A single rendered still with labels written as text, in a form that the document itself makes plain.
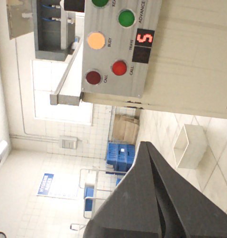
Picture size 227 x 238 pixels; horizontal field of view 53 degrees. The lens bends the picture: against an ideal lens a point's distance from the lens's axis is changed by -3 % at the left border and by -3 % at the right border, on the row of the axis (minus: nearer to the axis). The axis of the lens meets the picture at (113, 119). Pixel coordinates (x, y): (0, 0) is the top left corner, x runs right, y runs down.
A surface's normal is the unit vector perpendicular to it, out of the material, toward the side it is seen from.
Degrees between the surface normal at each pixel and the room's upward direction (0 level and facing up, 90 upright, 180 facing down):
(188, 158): 90
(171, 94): 90
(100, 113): 90
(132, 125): 66
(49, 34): 90
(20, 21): 115
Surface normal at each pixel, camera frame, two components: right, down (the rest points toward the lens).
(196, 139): 0.11, -0.75
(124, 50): -0.03, 0.58
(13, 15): 0.40, 0.57
